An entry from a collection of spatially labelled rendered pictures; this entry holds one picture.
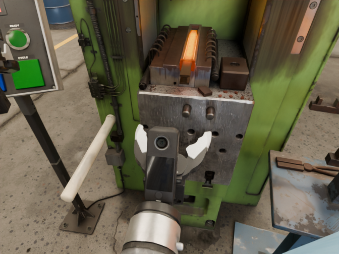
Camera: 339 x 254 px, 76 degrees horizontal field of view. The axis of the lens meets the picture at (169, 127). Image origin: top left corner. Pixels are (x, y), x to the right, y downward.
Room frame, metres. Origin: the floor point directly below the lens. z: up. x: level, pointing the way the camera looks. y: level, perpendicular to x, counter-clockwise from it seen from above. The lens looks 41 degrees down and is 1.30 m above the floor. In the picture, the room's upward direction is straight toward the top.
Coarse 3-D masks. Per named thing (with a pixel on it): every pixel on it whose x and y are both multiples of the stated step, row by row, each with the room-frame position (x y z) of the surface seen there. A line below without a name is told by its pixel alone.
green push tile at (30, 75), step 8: (24, 64) 0.57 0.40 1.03; (32, 64) 0.58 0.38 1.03; (16, 72) 0.56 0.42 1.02; (24, 72) 0.56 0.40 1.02; (32, 72) 0.57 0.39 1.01; (40, 72) 0.57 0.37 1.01; (16, 80) 0.55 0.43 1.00; (24, 80) 0.55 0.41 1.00; (32, 80) 0.55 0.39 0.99; (40, 80) 0.56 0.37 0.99; (16, 88) 0.53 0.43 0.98; (24, 88) 0.54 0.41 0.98
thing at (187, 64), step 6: (192, 30) 0.95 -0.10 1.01; (192, 36) 0.88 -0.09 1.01; (192, 42) 0.81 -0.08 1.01; (186, 48) 0.75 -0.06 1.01; (192, 48) 0.75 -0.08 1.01; (186, 54) 0.70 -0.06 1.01; (192, 54) 0.70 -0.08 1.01; (180, 60) 0.64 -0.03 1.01; (186, 60) 0.64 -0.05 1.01; (192, 60) 0.64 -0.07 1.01; (180, 66) 0.64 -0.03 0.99; (186, 66) 0.61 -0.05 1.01; (192, 66) 0.64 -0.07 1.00; (180, 72) 0.57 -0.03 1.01; (186, 72) 0.57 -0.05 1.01; (180, 78) 0.58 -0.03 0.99; (186, 78) 0.57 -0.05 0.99; (186, 84) 0.55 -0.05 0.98
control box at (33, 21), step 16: (0, 0) 0.65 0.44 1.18; (16, 0) 0.66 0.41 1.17; (32, 0) 0.67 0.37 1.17; (0, 16) 0.63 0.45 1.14; (16, 16) 0.64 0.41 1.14; (32, 16) 0.65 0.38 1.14; (32, 32) 0.63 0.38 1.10; (48, 32) 0.68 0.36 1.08; (16, 48) 0.60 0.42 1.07; (32, 48) 0.61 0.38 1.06; (48, 48) 0.62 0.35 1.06; (48, 64) 0.59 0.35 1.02; (48, 80) 0.57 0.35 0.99; (16, 96) 0.56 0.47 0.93
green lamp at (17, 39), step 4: (12, 32) 0.62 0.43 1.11; (16, 32) 0.62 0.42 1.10; (20, 32) 0.62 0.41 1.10; (12, 36) 0.61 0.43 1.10; (16, 36) 0.61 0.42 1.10; (20, 36) 0.61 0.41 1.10; (24, 36) 0.62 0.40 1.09; (12, 40) 0.60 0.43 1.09; (16, 40) 0.61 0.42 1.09; (20, 40) 0.61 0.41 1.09; (24, 40) 0.61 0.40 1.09; (12, 44) 0.60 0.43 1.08; (16, 44) 0.60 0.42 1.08; (20, 44) 0.60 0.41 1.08; (24, 44) 0.61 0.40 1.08
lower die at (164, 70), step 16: (176, 32) 0.98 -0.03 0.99; (208, 32) 0.98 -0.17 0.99; (176, 48) 0.80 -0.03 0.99; (208, 48) 0.80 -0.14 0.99; (160, 64) 0.69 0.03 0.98; (176, 64) 0.67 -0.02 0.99; (208, 64) 0.66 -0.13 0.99; (160, 80) 0.67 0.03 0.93; (176, 80) 0.66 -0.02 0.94; (192, 80) 0.65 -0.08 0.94; (208, 80) 0.64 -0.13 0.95
